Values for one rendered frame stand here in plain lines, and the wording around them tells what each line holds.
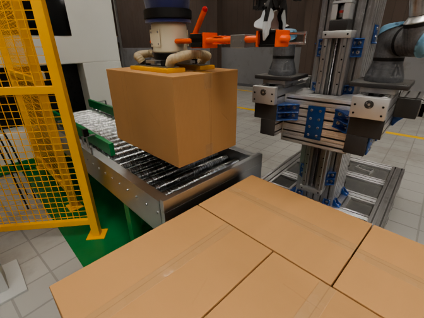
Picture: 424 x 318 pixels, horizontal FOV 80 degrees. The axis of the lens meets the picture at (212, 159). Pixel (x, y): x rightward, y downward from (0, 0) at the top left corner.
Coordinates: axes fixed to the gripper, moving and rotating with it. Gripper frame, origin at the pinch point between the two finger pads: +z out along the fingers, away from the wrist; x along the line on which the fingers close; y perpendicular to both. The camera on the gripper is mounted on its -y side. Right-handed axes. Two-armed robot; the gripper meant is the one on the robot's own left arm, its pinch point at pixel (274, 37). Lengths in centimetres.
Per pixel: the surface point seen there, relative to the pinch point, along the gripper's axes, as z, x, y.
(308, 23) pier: -39, -546, 270
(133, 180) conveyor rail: 62, 34, 52
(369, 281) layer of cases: 67, 10, -47
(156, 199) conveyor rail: 62, 36, 30
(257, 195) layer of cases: 67, -4, 5
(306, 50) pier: 20, -546, 268
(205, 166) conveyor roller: 67, -9, 47
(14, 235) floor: 121, 85, 143
